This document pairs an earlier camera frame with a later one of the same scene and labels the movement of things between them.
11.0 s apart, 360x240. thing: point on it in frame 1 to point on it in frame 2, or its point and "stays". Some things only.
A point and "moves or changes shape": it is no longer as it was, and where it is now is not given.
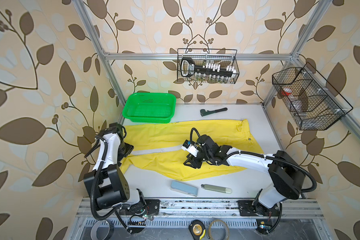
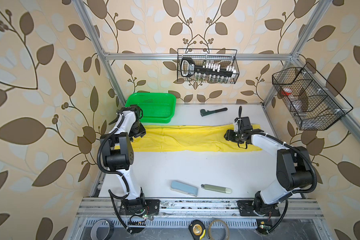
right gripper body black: [201, 157] to [233, 136]
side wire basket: [313, 104] stays
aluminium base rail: [212, 208] stays
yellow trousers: [157, 147] moves or changes shape
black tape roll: [94, 229] stays
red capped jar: [287, 91] stays
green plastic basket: [149, 107] stays
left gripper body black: [124, 150] to [137, 130]
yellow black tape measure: [197, 229] stays
